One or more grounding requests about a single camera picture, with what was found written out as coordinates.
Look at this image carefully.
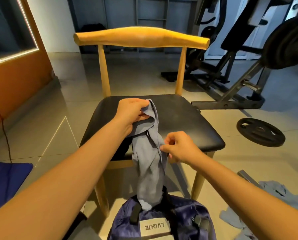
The person's right hand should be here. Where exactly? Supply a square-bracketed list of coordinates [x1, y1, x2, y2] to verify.
[160, 131, 205, 166]

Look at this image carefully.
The person's left hand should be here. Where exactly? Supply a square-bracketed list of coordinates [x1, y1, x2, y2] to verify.
[114, 98, 151, 136]

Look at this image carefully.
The single blue-grey towel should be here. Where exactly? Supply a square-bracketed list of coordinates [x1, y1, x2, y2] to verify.
[129, 99, 169, 211]

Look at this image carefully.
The navy blue bag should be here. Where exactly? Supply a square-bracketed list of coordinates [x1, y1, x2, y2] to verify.
[107, 189, 217, 240]

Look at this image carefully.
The pile of blue-grey towels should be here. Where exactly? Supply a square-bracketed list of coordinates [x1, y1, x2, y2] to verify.
[219, 180, 298, 240]

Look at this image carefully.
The person's left forearm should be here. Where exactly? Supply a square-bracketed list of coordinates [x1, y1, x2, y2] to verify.
[0, 117, 132, 240]

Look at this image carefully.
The person's right forearm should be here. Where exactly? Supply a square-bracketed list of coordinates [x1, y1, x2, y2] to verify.
[191, 152, 298, 240]

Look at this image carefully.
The wooden chair with black seat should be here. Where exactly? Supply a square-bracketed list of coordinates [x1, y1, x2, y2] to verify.
[73, 26, 226, 218]

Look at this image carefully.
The black and grey gym machine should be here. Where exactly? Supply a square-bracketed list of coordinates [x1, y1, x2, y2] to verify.
[161, 0, 298, 110]

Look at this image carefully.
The loose black weight plate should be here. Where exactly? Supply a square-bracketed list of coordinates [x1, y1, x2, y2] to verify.
[236, 117, 286, 147]

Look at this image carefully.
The grey shelf unit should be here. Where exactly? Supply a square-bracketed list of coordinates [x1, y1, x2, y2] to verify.
[68, 0, 200, 53]

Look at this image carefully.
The dark blue mat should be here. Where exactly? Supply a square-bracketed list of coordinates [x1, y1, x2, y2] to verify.
[0, 160, 34, 217]

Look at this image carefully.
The mounted black weight plate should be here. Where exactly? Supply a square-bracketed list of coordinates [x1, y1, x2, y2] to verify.
[261, 16, 298, 70]

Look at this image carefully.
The black cable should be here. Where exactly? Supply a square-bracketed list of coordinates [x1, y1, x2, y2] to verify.
[0, 91, 13, 163]

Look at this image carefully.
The wall mirror with light strip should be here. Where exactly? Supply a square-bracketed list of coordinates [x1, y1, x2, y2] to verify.
[0, 0, 40, 67]

